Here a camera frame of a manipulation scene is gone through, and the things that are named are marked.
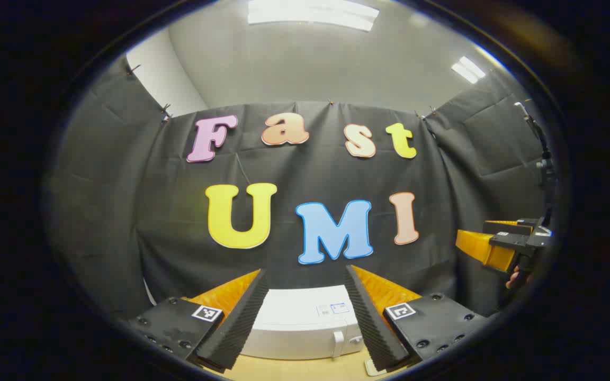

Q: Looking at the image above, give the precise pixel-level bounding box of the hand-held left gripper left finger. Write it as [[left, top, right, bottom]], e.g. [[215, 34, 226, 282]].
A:
[[128, 269, 270, 374]]

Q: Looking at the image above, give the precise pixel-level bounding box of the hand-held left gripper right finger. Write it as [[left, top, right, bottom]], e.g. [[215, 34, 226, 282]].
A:
[[344, 265, 491, 372]]

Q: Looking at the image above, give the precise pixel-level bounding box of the white microwave oven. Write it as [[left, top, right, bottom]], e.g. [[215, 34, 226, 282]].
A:
[[239, 285, 365, 361]]

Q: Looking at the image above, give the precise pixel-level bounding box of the black backdrop cloth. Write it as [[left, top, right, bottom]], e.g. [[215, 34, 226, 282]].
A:
[[46, 56, 554, 323]]

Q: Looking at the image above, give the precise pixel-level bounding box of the small ceiling light panel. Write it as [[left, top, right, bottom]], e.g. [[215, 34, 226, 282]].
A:
[[451, 56, 487, 84]]

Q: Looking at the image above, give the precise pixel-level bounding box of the long ceiling light panel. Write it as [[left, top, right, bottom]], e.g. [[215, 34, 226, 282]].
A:
[[247, 0, 380, 31]]

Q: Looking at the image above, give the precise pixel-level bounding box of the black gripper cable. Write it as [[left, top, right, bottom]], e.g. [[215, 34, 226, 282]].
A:
[[514, 102, 555, 217]]

